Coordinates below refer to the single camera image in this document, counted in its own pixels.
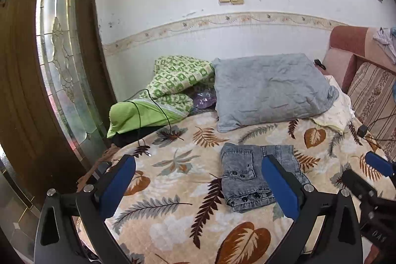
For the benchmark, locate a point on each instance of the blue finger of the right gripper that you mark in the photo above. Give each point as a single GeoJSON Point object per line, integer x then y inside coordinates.
{"type": "Point", "coordinates": [380, 164]}

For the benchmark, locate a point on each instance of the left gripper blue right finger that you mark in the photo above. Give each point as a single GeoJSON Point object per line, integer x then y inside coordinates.
{"type": "Point", "coordinates": [325, 226]}

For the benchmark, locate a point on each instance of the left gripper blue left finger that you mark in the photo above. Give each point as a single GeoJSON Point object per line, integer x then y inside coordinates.
{"type": "Point", "coordinates": [57, 240]}

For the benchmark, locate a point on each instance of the grey washed denim pants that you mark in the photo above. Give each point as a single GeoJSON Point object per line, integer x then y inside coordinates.
{"type": "Point", "coordinates": [243, 185]}

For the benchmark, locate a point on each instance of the cream patterned pillow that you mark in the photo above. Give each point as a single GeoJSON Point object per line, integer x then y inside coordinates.
{"type": "Point", "coordinates": [340, 114]}

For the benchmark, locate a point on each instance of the leaf patterned beige bedspread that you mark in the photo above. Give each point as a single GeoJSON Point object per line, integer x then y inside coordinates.
{"type": "Point", "coordinates": [198, 195]}

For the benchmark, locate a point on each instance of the small black device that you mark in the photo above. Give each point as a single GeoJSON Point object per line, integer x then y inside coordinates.
{"type": "Point", "coordinates": [319, 64]}

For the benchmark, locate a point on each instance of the lilac garment on headboard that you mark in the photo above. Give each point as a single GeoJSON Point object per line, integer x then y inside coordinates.
{"type": "Point", "coordinates": [385, 37]}

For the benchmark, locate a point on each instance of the grey quilted pillow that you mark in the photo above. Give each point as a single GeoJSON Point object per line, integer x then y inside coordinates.
{"type": "Point", "coordinates": [269, 89]}

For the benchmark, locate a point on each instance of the green patterned quilt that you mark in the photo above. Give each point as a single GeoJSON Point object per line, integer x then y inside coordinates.
{"type": "Point", "coordinates": [164, 100]}

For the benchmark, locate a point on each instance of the purple plastic bag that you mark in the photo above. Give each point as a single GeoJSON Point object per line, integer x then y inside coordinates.
{"type": "Point", "coordinates": [204, 100]}

